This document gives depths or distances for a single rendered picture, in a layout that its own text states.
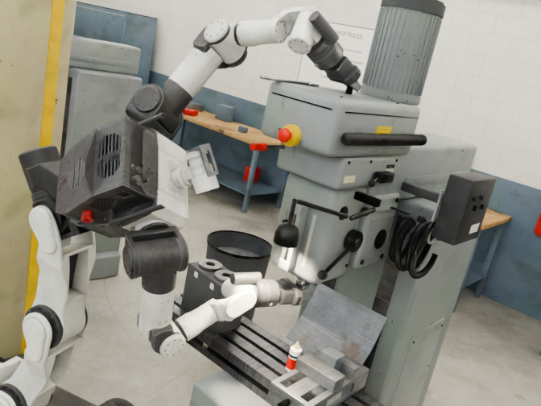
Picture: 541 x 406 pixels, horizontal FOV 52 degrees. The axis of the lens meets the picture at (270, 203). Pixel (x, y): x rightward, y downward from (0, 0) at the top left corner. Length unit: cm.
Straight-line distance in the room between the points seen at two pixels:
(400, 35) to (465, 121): 426
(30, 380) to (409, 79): 155
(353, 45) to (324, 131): 529
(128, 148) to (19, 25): 158
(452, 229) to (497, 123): 420
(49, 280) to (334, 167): 92
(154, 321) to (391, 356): 98
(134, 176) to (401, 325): 116
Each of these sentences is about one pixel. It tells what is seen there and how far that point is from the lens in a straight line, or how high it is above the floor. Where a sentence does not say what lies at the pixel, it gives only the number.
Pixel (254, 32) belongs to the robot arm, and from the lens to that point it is 162.
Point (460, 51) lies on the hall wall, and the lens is 613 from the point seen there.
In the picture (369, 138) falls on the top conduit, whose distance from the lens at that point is 153.
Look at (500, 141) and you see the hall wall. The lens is 591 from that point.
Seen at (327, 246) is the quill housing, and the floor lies 145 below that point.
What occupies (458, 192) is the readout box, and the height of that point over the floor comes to 168.
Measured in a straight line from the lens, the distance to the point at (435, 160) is 211.
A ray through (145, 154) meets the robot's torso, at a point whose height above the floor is 165.
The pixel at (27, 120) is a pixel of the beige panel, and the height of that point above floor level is 139.
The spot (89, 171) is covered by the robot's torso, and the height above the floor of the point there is 159.
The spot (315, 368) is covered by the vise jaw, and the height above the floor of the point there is 107.
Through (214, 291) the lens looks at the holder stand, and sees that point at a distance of 200.
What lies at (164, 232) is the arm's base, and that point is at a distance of 148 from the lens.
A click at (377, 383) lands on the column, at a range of 224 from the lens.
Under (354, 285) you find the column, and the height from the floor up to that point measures 117.
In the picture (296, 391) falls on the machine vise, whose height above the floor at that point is 103.
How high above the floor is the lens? 198
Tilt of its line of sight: 16 degrees down
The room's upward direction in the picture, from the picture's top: 12 degrees clockwise
